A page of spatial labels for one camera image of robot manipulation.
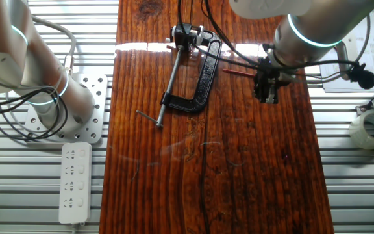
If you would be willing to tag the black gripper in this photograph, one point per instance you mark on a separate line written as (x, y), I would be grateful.
(268, 76)

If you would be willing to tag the red pencil with eraser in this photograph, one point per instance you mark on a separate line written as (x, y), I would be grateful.
(239, 72)

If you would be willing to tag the black pencil sharpener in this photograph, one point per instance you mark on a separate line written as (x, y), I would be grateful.
(183, 34)

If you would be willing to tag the black C-clamp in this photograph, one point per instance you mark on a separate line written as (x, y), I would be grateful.
(206, 81)

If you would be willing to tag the brown wooden board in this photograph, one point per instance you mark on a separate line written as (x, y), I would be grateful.
(239, 162)

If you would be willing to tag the printed paper sheets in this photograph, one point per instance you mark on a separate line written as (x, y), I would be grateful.
(373, 42)

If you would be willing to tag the white power strip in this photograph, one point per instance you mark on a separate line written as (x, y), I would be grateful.
(75, 182)

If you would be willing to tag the wrist camera on silver bracket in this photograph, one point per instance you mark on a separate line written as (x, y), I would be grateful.
(364, 78)

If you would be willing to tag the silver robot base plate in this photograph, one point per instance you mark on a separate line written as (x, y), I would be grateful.
(97, 97)

